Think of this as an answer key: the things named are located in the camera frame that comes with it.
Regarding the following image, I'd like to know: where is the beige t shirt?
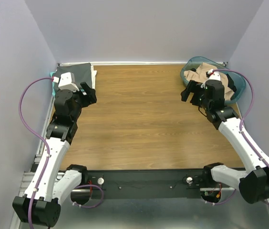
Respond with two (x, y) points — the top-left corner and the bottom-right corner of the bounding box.
(181, 62), (237, 101)

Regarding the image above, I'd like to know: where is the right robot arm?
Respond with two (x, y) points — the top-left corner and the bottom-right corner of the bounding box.
(181, 80), (269, 204)

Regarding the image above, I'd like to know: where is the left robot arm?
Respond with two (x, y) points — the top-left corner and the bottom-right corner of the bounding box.
(12, 82), (97, 229)

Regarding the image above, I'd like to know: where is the folded grey t shirt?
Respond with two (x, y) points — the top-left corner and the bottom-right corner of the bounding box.
(54, 63), (92, 93)

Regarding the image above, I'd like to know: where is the black t shirt in basket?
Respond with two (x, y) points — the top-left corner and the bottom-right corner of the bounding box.
(184, 68), (237, 100)

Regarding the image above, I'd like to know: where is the teal plastic basket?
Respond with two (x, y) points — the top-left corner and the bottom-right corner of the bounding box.
(180, 56), (246, 104)

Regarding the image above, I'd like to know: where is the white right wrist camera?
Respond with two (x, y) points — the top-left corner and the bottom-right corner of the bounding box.
(201, 69), (221, 88)

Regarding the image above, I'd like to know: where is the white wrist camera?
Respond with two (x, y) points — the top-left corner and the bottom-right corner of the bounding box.
(201, 69), (221, 88)
(53, 72), (80, 92)

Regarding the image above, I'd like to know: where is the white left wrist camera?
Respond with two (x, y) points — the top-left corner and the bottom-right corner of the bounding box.
(53, 72), (80, 92)

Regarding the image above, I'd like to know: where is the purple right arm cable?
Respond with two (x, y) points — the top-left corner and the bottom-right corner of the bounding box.
(214, 69), (269, 208)

